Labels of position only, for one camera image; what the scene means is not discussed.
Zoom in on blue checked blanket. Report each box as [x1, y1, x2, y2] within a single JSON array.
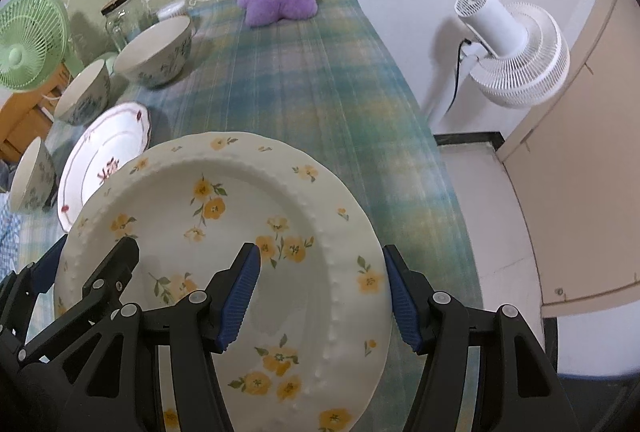
[[0, 202, 23, 273]]

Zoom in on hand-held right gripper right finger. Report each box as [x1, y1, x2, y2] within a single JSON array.
[[383, 244, 581, 432]]

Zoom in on wooden bed frame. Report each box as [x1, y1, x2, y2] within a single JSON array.
[[0, 62, 71, 163]]

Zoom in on large floral bowl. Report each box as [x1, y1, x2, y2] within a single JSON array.
[[112, 15, 195, 88]]

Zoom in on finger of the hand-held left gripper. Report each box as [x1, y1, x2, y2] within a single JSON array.
[[17, 238, 140, 363], [0, 234, 68, 338]]

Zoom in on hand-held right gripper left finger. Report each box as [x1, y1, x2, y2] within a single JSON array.
[[65, 242, 262, 432]]

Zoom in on white standing fan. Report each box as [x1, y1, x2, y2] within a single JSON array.
[[425, 0, 571, 127]]

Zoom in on ribbed glass cup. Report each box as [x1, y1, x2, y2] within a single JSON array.
[[156, 0, 188, 22]]

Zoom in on medium floral bowl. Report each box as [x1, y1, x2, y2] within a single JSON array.
[[53, 60, 112, 127]]

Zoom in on plaid tablecloth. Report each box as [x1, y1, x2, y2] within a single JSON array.
[[0, 0, 483, 432]]

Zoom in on white red-rimmed plate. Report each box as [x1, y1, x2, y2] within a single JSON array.
[[56, 102, 151, 233]]

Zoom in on glass jar with dark lid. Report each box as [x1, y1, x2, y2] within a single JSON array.
[[101, 0, 143, 52]]

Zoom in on beige door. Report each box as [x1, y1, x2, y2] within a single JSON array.
[[495, 0, 640, 320]]

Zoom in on small floral bowl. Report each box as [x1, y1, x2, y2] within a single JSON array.
[[9, 137, 57, 213]]

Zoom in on black fan cable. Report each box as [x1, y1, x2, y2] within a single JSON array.
[[447, 39, 476, 113]]

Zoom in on yellow floral plate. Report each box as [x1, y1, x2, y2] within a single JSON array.
[[52, 132, 393, 432]]

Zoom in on green desk fan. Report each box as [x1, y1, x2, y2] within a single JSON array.
[[0, 0, 120, 92]]

